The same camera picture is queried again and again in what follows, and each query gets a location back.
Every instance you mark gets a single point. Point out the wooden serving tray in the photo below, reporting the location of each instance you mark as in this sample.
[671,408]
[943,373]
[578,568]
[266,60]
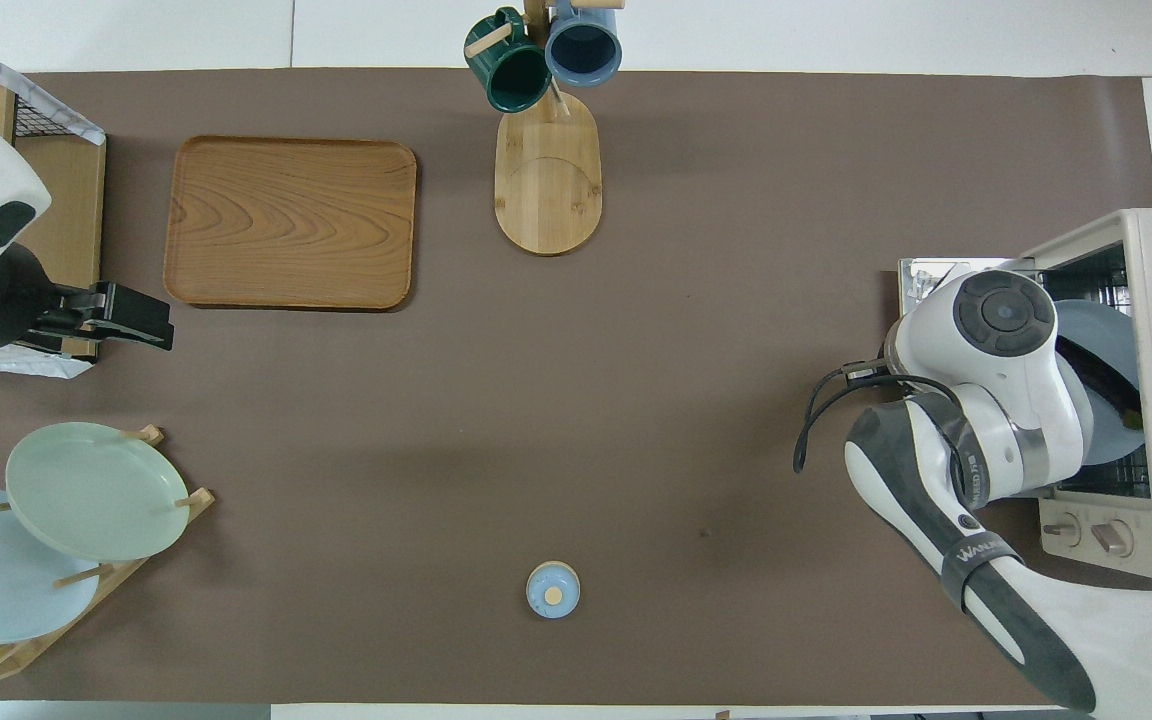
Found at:
[286,225]

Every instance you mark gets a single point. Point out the brown table mat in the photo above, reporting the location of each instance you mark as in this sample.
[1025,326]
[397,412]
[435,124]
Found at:
[586,400]

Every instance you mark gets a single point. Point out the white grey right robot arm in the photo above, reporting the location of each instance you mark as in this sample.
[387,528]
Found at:
[996,400]

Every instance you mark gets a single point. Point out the blue grey mug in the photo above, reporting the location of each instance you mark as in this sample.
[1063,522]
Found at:
[583,50]

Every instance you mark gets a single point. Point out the wooden storage box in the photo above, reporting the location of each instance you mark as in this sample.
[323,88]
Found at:
[66,220]

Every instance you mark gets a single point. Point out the glass oven door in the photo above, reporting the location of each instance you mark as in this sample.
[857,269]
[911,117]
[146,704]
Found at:
[936,275]

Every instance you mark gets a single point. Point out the wooden plate rack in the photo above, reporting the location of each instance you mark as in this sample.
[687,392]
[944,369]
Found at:
[198,497]

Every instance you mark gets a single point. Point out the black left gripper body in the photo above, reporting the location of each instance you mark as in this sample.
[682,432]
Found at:
[131,315]

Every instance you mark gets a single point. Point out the wooden mug tree stand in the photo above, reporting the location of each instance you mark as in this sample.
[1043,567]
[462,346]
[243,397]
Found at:
[546,190]

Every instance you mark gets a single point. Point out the large beige oven knob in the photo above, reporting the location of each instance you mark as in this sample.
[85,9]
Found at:
[1112,538]

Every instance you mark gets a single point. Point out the dark green mug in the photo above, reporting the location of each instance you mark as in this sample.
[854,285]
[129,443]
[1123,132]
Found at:
[516,80]

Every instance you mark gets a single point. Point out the small beige oven knob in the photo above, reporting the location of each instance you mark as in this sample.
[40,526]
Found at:
[1062,530]

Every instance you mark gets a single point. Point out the pale green plate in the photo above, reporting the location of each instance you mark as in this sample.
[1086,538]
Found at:
[96,490]

